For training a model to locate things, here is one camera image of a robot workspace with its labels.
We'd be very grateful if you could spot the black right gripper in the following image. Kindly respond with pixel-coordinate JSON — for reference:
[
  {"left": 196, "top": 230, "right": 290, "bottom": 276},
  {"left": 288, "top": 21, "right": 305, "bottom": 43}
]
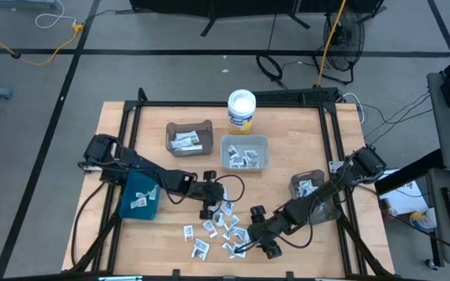
[{"left": 233, "top": 205, "right": 291, "bottom": 261}]

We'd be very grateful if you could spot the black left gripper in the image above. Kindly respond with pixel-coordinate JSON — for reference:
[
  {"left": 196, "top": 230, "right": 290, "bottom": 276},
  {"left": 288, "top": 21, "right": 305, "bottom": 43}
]
[{"left": 189, "top": 170, "right": 228, "bottom": 220}]

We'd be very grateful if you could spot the antiseptic packet dark label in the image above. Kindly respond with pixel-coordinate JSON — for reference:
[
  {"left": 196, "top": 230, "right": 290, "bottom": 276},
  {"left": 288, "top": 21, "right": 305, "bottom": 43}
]
[{"left": 231, "top": 241, "right": 248, "bottom": 258}]

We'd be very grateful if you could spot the smoky translucent plastic bin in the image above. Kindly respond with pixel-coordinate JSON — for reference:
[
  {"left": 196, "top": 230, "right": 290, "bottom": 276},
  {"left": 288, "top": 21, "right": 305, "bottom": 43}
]
[
  {"left": 289, "top": 169, "right": 341, "bottom": 226},
  {"left": 165, "top": 119, "right": 215, "bottom": 158}
]

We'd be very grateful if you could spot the light grey plastic bin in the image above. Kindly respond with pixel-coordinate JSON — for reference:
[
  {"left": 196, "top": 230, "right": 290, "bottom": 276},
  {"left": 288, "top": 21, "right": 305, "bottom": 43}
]
[{"left": 220, "top": 134, "right": 271, "bottom": 173}]

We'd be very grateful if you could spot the teal plastic bin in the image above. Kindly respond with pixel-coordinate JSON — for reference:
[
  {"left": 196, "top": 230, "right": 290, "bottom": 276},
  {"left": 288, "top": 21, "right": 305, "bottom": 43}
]
[{"left": 118, "top": 171, "right": 162, "bottom": 221}]

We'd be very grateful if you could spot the Lysol wipes canister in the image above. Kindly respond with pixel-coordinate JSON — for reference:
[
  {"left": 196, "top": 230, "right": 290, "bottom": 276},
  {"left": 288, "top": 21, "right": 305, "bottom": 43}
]
[{"left": 227, "top": 88, "right": 257, "bottom": 136}]

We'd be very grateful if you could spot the black perforated bar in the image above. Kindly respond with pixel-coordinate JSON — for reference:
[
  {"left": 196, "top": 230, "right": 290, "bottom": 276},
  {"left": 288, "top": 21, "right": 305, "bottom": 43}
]
[{"left": 251, "top": 87, "right": 342, "bottom": 105}]

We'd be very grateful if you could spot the white paper sheet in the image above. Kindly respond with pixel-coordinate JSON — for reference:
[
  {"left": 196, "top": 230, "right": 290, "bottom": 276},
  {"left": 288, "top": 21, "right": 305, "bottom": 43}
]
[{"left": 376, "top": 169, "right": 430, "bottom": 216}]

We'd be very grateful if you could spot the black diagonal beam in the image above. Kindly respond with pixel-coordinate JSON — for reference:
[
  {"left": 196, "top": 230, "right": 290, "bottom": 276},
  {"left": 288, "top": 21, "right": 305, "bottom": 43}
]
[{"left": 373, "top": 148, "right": 445, "bottom": 196}]

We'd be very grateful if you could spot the lying wipes canister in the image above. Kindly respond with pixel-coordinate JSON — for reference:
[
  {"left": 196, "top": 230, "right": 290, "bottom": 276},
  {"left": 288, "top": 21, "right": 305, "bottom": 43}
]
[{"left": 409, "top": 208, "right": 438, "bottom": 230}]

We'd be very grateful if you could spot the black curtain partition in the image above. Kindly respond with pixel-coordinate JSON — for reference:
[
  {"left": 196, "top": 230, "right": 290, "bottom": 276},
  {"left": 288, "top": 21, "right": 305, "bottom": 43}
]
[{"left": 129, "top": 0, "right": 384, "bottom": 19}]

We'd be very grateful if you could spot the black floor fan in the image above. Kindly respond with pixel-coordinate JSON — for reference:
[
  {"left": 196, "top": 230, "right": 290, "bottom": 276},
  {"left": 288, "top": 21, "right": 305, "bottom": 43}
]
[{"left": 312, "top": 3, "right": 366, "bottom": 85}]

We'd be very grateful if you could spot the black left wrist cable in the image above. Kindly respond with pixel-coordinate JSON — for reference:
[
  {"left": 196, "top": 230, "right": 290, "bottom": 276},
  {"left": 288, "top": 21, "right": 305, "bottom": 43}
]
[{"left": 168, "top": 174, "right": 246, "bottom": 206}]

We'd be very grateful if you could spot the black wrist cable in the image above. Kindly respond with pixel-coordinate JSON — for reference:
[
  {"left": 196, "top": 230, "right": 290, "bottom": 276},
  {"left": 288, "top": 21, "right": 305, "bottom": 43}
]
[
  {"left": 168, "top": 174, "right": 246, "bottom": 206},
  {"left": 282, "top": 202, "right": 314, "bottom": 251}
]

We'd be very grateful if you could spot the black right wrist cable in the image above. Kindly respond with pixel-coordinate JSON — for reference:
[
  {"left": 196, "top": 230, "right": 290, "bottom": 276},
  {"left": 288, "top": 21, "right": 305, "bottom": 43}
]
[{"left": 282, "top": 202, "right": 314, "bottom": 251}]

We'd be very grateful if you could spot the black coiled floor cable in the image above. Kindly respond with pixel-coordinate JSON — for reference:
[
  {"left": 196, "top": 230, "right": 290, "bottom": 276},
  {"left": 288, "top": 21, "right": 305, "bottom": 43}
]
[{"left": 255, "top": 53, "right": 288, "bottom": 89}]

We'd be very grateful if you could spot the yellow hanging cable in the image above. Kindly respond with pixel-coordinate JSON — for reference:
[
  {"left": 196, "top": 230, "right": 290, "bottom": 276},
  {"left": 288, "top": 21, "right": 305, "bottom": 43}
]
[{"left": 315, "top": 0, "right": 347, "bottom": 87}]

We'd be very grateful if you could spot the yellow floor extension cord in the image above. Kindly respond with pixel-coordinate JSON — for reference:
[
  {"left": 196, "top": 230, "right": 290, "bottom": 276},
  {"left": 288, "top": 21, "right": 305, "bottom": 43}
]
[{"left": 0, "top": 19, "right": 85, "bottom": 66}]

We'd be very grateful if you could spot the white floor cable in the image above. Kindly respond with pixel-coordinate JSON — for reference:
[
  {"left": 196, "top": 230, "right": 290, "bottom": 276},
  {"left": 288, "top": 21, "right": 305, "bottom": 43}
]
[{"left": 34, "top": 0, "right": 77, "bottom": 30}]

